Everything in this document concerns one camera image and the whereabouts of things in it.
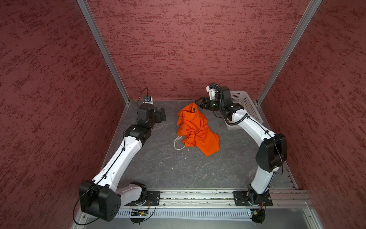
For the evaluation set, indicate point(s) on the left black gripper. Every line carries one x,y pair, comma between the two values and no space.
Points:
158,113

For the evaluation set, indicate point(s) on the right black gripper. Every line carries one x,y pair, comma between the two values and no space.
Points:
203,102

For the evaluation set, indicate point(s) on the orange shorts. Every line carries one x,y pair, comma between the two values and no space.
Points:
193,127

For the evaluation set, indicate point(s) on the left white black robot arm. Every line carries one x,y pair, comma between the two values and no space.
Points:
100,197

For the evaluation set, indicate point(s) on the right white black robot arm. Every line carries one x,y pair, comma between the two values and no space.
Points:
272,152

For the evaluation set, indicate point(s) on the white plastic laundry basket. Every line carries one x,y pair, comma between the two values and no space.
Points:
243,99

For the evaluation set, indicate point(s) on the left small circuit board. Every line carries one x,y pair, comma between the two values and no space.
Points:
139,213

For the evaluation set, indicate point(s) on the small circuit board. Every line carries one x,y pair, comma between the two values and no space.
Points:
139,213
257,213

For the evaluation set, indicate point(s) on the right small circuit board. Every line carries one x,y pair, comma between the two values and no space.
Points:
257,213

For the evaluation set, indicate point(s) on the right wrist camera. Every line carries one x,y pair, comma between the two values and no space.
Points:
212,92

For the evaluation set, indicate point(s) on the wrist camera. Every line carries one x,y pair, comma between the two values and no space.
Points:
148,100
212,92

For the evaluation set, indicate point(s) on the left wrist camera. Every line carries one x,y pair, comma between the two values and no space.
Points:
148,100

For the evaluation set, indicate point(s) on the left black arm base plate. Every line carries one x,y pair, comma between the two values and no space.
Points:
152,199

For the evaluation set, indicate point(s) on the white slotted cable duct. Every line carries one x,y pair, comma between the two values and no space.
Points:
240,214

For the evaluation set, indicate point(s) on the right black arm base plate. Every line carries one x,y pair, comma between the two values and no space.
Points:
252,199

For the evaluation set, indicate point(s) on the aluminium front rail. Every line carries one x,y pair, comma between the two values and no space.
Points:
223,198

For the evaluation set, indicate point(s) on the left aluminium corner post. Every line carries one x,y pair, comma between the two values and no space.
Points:
87,13

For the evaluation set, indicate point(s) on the aluminium corner post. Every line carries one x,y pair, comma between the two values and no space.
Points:
294,39
87,13

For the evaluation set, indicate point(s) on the right aluminium corner post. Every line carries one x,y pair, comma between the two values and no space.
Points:
294,39

